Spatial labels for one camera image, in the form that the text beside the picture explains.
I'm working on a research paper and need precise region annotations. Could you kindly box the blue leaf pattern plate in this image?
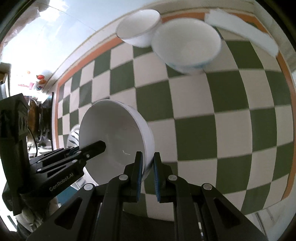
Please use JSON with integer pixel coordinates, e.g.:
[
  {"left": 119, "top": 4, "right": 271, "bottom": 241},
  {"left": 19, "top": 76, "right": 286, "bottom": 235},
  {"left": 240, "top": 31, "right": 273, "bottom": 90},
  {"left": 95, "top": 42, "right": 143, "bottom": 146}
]
[{"left": 65, "top": 125, "right": 80, "bottom": 148}]

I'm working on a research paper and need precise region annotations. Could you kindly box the plain white bowl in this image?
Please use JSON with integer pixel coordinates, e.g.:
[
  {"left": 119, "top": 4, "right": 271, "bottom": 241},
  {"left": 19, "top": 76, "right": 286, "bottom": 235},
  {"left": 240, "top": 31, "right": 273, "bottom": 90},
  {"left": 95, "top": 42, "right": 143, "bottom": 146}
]
[{"left": 79, "top": 99, "right": 155, "bottom": 185}]

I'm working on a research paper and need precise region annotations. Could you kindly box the gloved left hand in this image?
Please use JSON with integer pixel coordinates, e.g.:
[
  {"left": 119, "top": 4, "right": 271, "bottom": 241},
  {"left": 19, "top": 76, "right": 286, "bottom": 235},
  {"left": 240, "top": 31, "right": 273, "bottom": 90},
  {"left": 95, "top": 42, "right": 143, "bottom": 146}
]
[{"left": 16, "top": 197, "right": 59, "bottom": 232}]

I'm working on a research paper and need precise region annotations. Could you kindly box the black stove top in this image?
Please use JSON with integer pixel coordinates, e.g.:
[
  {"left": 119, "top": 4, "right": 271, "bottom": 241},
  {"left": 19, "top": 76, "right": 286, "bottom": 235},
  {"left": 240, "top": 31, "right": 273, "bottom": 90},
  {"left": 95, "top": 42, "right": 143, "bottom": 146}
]
[{"left": 37, "top": 92, "right": 54, "bottom": 150}]

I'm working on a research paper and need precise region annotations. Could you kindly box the colourful food package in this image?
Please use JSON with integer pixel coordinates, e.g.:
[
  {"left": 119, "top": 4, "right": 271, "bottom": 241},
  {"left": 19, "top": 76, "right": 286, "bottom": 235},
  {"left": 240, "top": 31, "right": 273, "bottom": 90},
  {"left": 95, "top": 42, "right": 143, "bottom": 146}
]
[{"left": 30, "top": 74, "right": 47, "bottom": 91}]

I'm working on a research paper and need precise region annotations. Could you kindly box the checkered green white mat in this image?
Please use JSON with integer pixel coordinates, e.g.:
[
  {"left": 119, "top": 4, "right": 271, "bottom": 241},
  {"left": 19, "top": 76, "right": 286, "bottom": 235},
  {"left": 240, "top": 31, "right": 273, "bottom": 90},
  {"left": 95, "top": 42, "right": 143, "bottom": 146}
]
[{"left": 54, "top": 30, "right": 295, "bottom": 214}]

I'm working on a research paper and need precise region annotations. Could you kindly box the white bowl dark rim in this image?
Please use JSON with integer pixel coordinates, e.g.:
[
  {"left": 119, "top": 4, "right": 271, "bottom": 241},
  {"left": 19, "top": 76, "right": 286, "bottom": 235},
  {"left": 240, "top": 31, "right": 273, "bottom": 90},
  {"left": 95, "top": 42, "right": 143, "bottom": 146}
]
[{"left": 116, "top": 9, "right": 162, "bottom": 48}]

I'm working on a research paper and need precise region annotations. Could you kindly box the white bowl floral outside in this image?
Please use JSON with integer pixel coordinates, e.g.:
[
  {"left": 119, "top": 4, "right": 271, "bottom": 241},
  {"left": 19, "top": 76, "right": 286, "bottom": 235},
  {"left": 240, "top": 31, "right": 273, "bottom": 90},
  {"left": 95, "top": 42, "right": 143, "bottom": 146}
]
[{"left": 151, "top": 18, "right": 222, "bottom": 75}]

